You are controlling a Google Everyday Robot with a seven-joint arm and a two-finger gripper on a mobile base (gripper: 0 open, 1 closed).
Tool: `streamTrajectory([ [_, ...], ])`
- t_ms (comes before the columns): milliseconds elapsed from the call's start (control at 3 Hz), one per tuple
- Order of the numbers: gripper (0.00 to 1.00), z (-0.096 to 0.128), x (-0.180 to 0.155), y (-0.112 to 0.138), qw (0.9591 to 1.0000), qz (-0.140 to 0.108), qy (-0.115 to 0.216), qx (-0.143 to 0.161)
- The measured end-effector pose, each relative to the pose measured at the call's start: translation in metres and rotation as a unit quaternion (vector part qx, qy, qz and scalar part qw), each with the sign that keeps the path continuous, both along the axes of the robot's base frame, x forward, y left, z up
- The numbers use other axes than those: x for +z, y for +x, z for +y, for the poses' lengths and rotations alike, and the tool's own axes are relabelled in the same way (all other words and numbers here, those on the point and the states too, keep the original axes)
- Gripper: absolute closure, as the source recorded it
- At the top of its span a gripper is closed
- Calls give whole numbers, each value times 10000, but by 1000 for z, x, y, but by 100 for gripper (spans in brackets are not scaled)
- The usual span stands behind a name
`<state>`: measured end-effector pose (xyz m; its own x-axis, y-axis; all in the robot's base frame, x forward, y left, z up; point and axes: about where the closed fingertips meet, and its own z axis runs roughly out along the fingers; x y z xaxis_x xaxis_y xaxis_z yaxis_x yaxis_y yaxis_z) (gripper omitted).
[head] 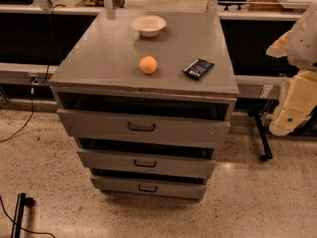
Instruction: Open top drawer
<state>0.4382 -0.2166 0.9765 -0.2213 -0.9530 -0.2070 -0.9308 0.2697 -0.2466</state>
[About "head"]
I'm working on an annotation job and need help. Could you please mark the black cable on left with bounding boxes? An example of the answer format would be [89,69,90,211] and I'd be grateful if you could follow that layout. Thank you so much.
[0,3,67,144]

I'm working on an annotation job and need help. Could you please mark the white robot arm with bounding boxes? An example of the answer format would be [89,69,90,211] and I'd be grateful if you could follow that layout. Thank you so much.
[266,3,317,136]

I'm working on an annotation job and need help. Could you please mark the grey top drawer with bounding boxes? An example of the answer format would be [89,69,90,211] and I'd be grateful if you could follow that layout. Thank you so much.
[57,109,230,149]

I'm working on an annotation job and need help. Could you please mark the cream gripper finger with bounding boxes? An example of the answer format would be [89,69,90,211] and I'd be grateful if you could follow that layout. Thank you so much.
[269,70,317,136]

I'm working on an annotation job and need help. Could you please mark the grey drawer cabinet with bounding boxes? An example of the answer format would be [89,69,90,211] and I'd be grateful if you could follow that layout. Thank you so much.
[48,9,240,203]

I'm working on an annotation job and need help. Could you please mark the grey drawer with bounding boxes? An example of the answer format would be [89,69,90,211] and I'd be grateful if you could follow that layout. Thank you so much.
[77,148,215,178]
[91,175,206,200]
[57,109,230,149]

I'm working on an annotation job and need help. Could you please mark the orange fruit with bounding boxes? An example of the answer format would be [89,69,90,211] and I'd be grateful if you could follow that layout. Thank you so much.
[139,56,158,75]

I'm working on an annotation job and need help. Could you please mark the grey middle drawer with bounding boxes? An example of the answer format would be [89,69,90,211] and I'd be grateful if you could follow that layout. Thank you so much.
[77,148,215,178]

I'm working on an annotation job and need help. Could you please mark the grey bottom drawer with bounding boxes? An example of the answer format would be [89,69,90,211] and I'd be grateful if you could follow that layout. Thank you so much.
[91,175,206,200]

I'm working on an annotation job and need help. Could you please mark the white bowl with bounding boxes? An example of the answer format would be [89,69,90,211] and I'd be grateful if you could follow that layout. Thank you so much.
[131,15,166,37]

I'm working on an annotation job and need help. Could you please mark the dark blue snack packet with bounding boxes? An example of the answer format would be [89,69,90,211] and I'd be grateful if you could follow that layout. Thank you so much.
[182,59,214,80]

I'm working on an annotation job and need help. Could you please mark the black stand leg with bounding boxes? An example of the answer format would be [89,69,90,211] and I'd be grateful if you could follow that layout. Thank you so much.
[0,192,57,238]

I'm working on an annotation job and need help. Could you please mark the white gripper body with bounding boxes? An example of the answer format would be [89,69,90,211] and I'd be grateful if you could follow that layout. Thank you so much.
[266,30,293,58]

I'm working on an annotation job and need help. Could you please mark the black caster leg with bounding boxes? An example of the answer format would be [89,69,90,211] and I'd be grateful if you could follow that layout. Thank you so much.
[253,112,273,162]

